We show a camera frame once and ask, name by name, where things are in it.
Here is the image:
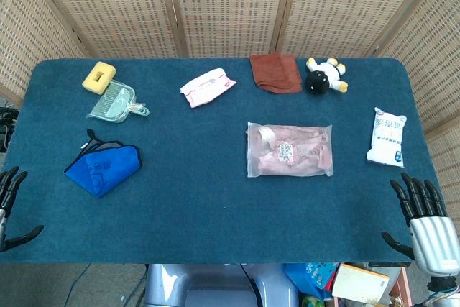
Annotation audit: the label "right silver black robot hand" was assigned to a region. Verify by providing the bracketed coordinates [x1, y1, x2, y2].
[381, 172, 460, 278]

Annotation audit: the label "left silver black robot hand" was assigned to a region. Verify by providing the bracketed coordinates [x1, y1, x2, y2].
[0, 165, 45, 252]

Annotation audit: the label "pink floral garment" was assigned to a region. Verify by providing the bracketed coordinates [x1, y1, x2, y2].
[250, 125, 332, 175]

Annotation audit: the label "clear plastic bag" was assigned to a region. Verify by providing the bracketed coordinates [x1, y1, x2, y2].
[246, 122, 334, 178]

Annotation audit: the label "pink plastic crate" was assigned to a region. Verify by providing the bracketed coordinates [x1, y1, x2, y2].
[390, 267, 414, 307]

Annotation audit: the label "cream yellow book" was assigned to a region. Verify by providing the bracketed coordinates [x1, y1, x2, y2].
[331, 263, 391, 305]

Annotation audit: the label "blue fabric pouch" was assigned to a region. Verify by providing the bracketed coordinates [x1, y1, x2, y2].
[63, 128, 143, 199]

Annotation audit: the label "white pouch with blue print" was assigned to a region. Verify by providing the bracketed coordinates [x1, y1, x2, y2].
[366, 106, 408, 168]

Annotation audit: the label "green comb in clear pack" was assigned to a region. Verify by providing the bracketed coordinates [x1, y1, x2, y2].
[86, 81, 151, 123]

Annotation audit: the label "yellow sponge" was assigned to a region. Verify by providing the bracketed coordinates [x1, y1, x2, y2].
[81, 61, 118, 92]

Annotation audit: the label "blue carpet table cover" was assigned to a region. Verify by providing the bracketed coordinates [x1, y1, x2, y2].
[0, 57, 449, 265]

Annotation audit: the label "black white plush toy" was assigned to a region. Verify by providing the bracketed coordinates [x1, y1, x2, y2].
[305, 57, 349, 95]

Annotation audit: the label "pink wet wipes pack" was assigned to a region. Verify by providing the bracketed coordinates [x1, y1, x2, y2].
[180, 68, 237, 109]

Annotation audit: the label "blue-grey robot torso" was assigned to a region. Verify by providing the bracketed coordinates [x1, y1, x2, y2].
[143, 262, 299, 307]

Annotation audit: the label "brown folded cloth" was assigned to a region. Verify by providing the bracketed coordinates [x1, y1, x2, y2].
[249, 52, 303, 94]

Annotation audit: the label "woven bamboo folding screen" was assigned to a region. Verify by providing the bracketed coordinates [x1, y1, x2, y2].
[0, 0, 460, 225]

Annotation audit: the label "black floor cable bundle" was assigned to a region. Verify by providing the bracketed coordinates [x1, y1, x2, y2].
[0, 106, 19, 152]

